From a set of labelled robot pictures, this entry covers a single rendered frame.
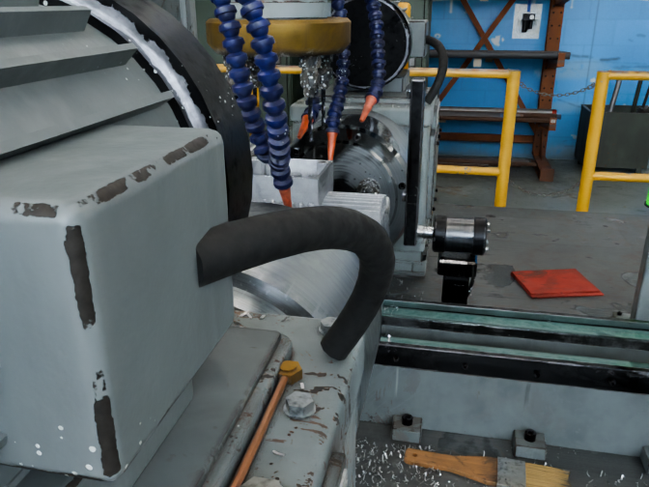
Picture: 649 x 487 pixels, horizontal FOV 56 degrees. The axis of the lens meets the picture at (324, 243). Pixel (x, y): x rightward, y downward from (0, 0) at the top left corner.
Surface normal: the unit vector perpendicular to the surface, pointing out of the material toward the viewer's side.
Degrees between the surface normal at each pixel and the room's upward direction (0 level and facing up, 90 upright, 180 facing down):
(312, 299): 43
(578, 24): 90
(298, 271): 32
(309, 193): 90
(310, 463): 15
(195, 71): 58
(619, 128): 90
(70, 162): 0
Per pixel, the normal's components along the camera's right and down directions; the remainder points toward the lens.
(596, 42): -0.20, 0.36
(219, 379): 0.00, -0.93
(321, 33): 0.57, 0.30
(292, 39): 0.22, 0.36
